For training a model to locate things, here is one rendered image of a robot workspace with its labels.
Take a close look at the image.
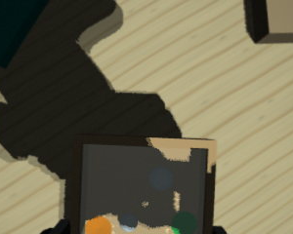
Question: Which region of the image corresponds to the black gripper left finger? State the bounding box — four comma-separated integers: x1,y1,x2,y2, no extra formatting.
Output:
40,219,70,234

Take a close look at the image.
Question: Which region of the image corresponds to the teal flat rectangular block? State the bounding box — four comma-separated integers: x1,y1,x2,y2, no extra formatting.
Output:
0,0,50,68

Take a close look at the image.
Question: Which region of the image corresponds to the tan cube-shaped block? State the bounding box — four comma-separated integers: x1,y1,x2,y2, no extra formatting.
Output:
251,0,293,44

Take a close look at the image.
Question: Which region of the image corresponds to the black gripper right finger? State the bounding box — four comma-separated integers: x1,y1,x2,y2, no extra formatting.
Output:
212,226,228,234

